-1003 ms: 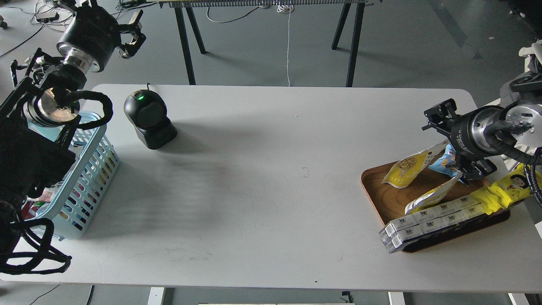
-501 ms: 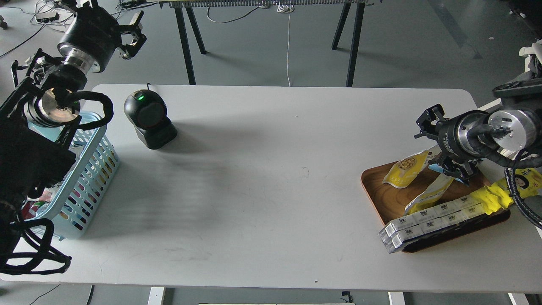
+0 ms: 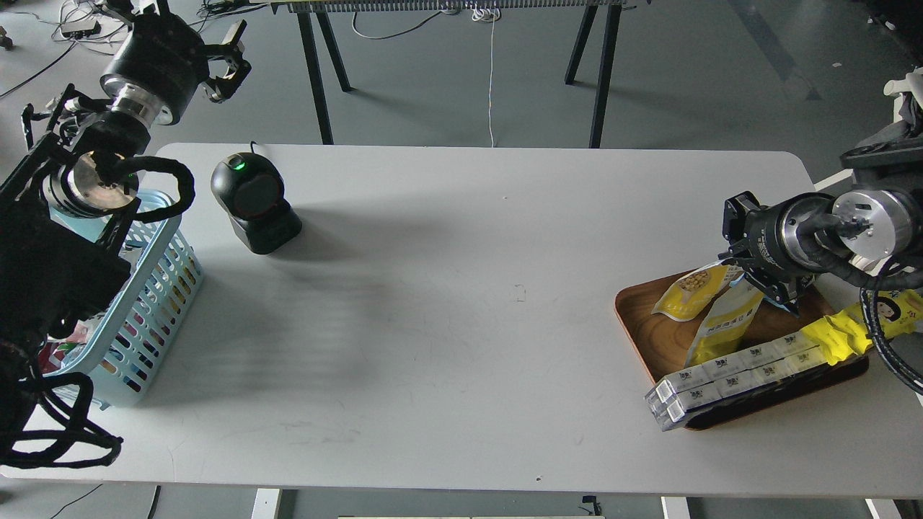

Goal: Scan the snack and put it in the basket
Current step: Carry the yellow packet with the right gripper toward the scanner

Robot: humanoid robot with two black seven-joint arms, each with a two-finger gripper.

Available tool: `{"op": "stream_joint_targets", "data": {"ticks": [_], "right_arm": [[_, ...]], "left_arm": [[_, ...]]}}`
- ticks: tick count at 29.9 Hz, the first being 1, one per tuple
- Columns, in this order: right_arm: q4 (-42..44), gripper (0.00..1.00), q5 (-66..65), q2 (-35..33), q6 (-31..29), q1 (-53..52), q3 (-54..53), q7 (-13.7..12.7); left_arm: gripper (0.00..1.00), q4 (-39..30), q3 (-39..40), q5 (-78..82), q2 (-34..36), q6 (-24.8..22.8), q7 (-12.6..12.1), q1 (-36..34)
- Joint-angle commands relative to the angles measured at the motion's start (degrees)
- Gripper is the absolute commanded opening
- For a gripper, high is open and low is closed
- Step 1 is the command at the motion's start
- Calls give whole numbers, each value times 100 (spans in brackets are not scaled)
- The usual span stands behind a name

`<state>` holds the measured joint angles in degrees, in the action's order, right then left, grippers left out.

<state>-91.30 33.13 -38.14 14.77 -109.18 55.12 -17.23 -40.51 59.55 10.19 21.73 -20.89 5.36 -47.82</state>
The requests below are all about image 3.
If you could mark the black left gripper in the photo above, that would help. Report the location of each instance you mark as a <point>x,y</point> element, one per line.
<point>163,59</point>

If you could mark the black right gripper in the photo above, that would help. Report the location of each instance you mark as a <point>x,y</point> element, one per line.
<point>763,242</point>

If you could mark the yellow nut snack pouch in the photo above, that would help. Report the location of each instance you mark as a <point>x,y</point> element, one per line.
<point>686,297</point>

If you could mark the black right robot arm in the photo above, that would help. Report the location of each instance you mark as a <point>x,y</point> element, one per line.
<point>869,237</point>

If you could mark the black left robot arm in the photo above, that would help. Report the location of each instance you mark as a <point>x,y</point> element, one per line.
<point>67,209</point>

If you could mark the yellow white snack pouch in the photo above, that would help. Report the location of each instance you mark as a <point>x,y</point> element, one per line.
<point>722,330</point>

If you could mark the yellow cartoon snack bag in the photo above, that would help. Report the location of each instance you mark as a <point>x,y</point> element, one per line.
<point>844,335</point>

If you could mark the light blue plastic basket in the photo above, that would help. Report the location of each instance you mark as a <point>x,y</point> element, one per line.
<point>136,332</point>

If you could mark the red white snack bag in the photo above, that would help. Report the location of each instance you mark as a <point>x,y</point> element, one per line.
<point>58,354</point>

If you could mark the black power adapter on floor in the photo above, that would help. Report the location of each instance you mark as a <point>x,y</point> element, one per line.
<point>79,29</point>

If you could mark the brown wooden tray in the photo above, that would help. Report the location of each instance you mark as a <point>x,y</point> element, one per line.
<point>662,344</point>

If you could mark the black metal background table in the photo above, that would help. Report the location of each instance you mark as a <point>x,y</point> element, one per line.
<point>534,78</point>

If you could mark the black barcode scanner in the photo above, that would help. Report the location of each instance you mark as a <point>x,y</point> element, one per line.
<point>249,187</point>

